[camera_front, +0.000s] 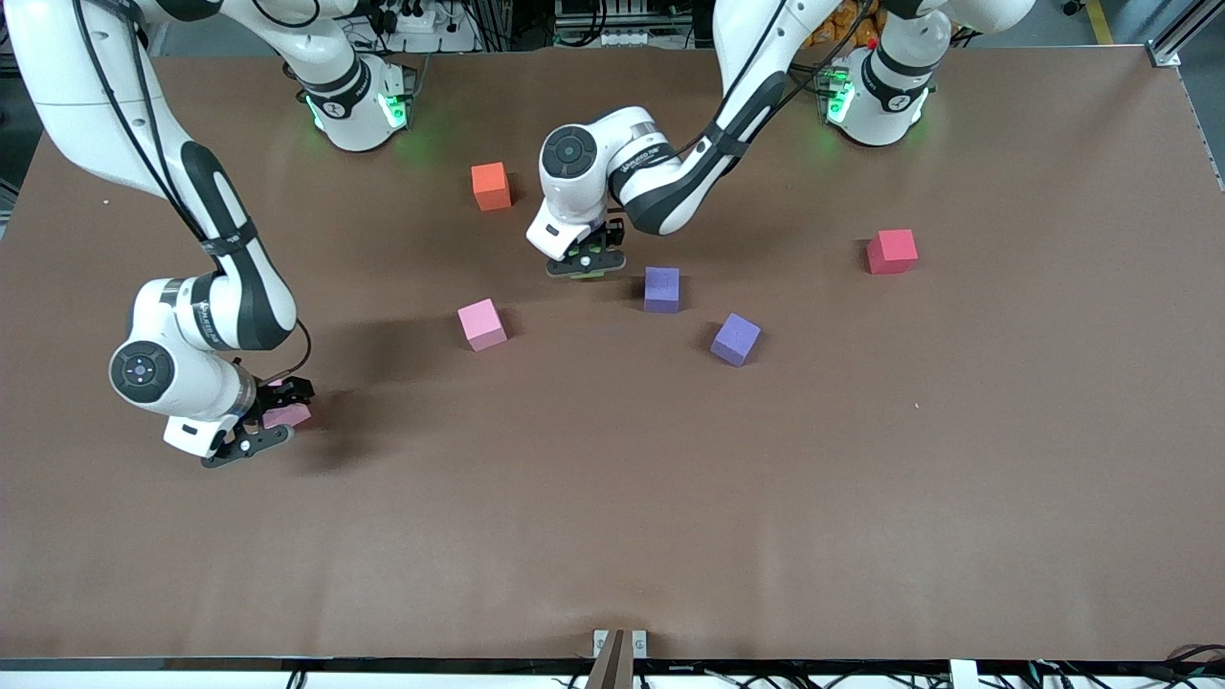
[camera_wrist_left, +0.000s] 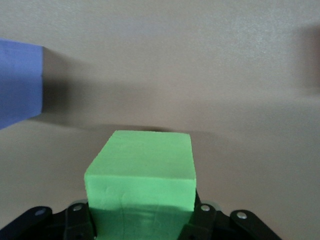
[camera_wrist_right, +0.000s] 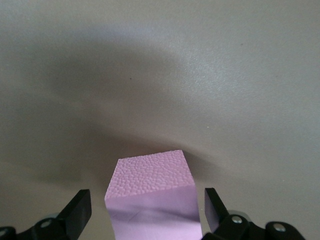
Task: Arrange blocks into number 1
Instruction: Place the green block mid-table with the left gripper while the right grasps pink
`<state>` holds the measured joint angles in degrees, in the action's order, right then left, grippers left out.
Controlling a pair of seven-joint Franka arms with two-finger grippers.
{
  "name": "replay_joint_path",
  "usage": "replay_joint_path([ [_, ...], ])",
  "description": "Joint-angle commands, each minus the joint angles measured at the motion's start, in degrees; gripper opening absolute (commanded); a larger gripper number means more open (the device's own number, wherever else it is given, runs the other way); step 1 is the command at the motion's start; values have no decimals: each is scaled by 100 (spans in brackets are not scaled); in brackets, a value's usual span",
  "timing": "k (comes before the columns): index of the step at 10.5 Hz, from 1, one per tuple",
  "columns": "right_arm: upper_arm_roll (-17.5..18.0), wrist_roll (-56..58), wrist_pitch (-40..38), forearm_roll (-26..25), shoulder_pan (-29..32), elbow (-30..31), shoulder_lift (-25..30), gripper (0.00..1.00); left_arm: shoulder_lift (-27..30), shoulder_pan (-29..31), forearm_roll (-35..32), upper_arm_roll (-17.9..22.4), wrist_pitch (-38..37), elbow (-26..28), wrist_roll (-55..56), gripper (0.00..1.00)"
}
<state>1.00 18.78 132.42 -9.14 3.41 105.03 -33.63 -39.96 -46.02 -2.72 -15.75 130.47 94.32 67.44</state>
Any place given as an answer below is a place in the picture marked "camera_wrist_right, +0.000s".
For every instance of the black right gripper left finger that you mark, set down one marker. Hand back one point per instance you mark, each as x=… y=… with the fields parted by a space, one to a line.
x=75 y=215

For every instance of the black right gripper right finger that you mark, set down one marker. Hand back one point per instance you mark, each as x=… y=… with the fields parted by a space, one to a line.
x=220 y=217

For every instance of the pink foam block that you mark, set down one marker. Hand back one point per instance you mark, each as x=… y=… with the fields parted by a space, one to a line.
x=152 y=190

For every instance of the large table cover sheet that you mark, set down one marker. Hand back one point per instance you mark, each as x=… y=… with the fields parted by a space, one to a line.
x=160 y=75

